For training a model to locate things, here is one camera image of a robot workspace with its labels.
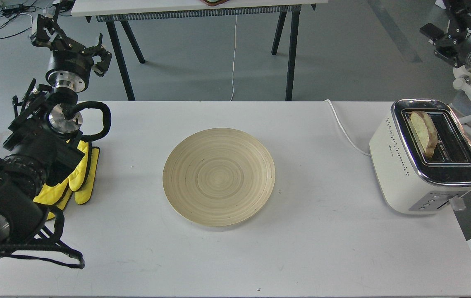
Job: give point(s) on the yellow oven mitt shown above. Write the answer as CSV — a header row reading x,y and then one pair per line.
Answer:
x,y
78,185

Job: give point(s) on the brown object on background table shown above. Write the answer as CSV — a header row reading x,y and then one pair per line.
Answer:
x,y
213,2

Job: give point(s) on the round bamboo plate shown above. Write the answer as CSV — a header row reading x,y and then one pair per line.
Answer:
x,y
219,177

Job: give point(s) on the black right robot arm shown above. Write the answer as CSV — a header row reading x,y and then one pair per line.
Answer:
x,y
452,45

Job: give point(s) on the white background table black legs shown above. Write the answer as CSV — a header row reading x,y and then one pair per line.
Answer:
x,y
111,12

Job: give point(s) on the cream white toaster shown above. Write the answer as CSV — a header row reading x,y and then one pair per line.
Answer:
x,y
410,183

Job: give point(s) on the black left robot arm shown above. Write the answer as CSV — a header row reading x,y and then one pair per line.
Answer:
x,y
49,125

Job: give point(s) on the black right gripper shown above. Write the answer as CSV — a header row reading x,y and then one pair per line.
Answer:
x,y
453,46

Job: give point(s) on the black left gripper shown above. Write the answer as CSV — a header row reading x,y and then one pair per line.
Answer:
x,y
67,65

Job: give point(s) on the slice of bread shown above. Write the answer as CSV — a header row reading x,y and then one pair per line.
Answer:
x,y
426,132

